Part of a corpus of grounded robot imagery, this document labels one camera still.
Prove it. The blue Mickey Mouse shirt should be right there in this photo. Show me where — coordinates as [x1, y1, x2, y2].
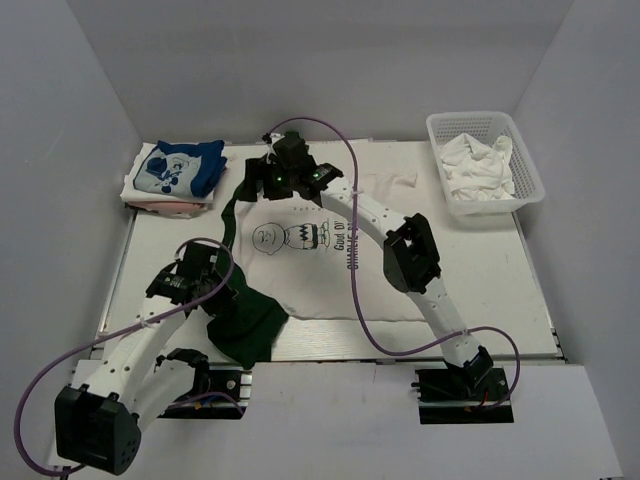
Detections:
[133, 140, 227, 200]

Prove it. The white plastic basket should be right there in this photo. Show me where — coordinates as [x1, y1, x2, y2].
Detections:
[426, 111, 545, 216]

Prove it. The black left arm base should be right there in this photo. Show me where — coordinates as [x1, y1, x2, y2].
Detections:
[161, 364, 252, 420]

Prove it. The white crumpled shirt in basket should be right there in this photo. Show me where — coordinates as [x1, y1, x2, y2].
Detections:
[440, 133, 515, 201]

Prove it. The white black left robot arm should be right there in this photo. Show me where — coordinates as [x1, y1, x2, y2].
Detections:
[54, 270, 237, 475]

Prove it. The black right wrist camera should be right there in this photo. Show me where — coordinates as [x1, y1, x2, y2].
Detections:
[273, 132, 314, 170]

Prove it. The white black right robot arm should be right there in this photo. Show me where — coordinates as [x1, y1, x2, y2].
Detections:
[239, 155, 493, 399]

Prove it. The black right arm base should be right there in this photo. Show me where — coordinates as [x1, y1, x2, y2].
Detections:
[411, 368, 514, 425]

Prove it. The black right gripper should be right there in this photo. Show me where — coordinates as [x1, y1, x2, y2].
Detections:
[238, 160, 297, 205]

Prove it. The white green Charlie Brown shirt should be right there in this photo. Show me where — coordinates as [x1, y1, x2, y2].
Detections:
[205, 130, 431, 366]

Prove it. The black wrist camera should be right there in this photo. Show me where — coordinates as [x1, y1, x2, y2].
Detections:
[273, 132, 314, 170]
[176, 241, 219, 279]

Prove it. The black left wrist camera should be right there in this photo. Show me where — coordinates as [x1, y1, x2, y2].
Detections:
[176, 241, 219, 279]

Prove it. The pink shirt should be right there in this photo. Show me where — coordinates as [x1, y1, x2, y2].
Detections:
[128, 201, 207, 217]

